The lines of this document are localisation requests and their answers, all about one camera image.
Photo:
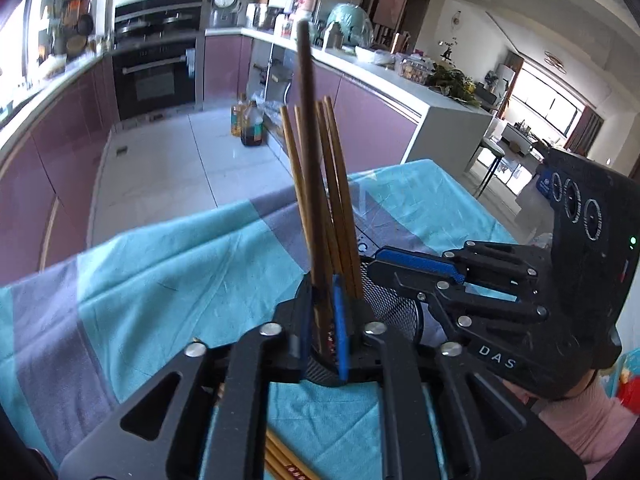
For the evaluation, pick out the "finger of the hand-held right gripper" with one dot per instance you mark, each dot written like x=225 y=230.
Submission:
x=425 y=262
x=410 y=282

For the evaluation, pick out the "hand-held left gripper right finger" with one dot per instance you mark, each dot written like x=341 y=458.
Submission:
x=341 y=330

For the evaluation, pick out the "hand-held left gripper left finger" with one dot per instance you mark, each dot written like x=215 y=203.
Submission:
x=304 y=330

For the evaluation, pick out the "black mesh pen cup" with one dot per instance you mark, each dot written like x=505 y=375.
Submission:
x=395 y=315

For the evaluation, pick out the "bunch of bamboo chopsticks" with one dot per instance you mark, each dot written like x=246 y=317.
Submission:
x=344 y=200

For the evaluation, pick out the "person's right forearm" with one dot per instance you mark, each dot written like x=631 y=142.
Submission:
x=585 y=420

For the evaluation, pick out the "black-legged stool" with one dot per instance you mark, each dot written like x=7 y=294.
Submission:
x=492 y=147

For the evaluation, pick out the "teal and grey tablecloth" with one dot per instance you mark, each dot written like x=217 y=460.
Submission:
x=175 y=285

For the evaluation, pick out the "pink kitchen base cabinets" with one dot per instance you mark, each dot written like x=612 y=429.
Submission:
x=50 y=170
x=370 y=110

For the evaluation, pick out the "bunch of leafy plants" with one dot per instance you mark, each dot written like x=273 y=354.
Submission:
x=452 y=82

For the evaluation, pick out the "living room window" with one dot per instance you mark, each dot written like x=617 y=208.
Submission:
x=550 y=105

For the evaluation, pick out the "clear plastic food box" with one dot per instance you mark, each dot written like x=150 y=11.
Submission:
x=412 y=70

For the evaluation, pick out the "dark cooking oil bottle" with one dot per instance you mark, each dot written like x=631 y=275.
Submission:
x=252 y=125

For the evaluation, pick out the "white bowl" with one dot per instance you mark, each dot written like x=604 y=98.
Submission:
x=375 y=56

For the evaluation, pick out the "clear plastic bag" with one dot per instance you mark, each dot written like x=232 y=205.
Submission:
x=272 y=107

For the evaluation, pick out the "yellow cooking oil bottle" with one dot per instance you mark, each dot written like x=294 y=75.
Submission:
x=236 y=117

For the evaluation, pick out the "round ceiling lamp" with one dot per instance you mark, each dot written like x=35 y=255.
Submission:
x=552 y=59

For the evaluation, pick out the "framed brown painting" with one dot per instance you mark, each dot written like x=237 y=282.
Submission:
x=390 y=5

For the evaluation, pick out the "pink electric kettle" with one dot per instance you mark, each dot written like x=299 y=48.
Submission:
x=309 y=2

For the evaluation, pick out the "black built-in oven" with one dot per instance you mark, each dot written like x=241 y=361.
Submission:
x=155 y=80

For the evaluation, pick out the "stainless steel pot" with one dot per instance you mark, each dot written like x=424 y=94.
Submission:
x=257 y=16

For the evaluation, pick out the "silver rice cooker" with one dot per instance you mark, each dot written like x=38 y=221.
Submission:
x=225 y=0

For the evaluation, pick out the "black range hood stove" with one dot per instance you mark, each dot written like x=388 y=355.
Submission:
x=160 y=10

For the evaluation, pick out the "hanging black frying pan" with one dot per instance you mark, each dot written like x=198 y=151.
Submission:
x=85 y=24

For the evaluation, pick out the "kitchen window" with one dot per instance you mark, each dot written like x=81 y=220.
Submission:
x=17 y=35

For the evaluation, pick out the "wall clock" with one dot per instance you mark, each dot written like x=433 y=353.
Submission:
x=455 y=20

